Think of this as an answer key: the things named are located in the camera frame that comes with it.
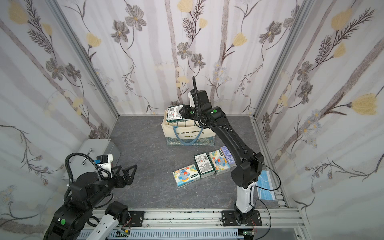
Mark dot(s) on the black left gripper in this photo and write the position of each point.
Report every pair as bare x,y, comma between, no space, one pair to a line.
120,177

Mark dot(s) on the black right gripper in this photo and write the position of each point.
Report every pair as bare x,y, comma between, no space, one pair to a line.
185,112

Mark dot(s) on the green white tissue pack back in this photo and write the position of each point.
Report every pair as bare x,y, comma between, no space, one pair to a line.
174,115

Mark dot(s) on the green white tissue pack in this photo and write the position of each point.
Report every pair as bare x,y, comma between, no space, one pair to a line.
204,165
174,115

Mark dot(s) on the cream canvas tote bag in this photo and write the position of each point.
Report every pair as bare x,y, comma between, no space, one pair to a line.
186,133

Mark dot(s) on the green white tissue pack front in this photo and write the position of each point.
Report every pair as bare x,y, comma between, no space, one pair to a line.
204,165

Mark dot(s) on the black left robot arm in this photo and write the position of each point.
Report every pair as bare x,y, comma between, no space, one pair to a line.
83,196

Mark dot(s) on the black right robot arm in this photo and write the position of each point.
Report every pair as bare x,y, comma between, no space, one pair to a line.
249,164

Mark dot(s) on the silver metal case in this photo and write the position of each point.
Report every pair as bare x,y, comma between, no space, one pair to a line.
93,148

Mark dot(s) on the cartoon elephant tissue pack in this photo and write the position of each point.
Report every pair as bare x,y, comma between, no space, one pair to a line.
219,162

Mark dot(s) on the purple tissue pack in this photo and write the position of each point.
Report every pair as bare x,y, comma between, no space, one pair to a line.
230,159

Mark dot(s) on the blue face mask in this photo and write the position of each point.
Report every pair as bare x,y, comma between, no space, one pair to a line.
265,187

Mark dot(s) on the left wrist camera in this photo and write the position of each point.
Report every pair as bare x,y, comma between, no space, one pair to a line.
104,165

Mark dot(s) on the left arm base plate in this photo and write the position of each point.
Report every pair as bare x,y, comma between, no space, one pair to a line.
136,219

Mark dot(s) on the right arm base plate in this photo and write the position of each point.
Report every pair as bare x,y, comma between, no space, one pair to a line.
231,218

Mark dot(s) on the aluminium frame rail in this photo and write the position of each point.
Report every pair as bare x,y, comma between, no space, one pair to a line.
278,224

